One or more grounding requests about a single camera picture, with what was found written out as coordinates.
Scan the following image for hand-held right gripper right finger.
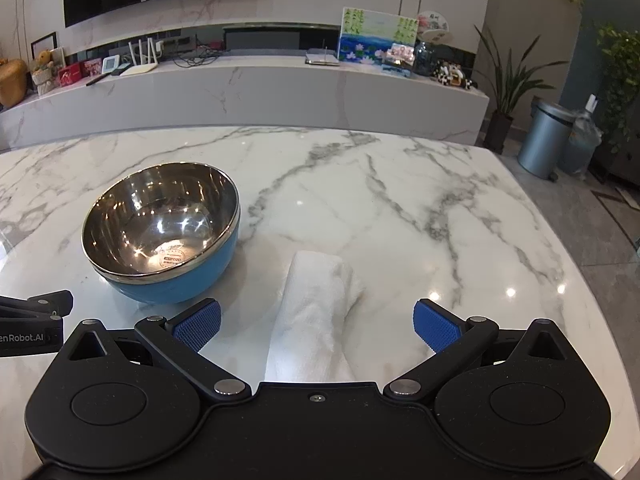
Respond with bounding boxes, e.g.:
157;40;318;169
382;298;575;402

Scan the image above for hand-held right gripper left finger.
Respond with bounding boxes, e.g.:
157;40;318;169
60;298;252;402

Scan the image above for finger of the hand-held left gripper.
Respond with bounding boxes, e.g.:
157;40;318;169
0;290;74;321

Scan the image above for blue steel bowl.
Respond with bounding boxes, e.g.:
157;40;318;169
81;162;242;305

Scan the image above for white towel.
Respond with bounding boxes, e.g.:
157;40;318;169
265;250;367;384

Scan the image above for grey metal trash bin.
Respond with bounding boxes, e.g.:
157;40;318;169
517;97;581;181

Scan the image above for yellow gourd ornament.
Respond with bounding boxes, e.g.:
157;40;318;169
0;58;29;110

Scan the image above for long-leaf plant in black pot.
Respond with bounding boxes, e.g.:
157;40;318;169
472;25;572;154

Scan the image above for teddy bear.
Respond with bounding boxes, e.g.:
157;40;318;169
31;50;56;94

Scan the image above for clear water bottle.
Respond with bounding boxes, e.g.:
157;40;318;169
557;95;604;176

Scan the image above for white marble media console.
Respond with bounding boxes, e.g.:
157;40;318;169
0;22;491;154

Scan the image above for black and white cow toys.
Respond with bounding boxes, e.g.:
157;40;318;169
432;59;476;91

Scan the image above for white router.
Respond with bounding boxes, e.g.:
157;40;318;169
120;40;166;77

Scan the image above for framed certificate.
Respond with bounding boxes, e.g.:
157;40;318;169
30;31;59;61

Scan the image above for dark glass jar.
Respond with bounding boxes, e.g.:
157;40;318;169
414;42;442;79

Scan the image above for lotus pond painting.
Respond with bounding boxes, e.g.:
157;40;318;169
338;7;419;66

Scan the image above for round paper fan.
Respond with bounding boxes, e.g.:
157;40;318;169
416;10;451;44

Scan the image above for green ivy plant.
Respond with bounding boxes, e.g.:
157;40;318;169
594;22;640;157

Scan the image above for small photo frame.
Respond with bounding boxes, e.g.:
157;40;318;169
382;44;416;79

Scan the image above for tangled black cables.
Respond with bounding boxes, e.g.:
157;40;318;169
172;40;224;69

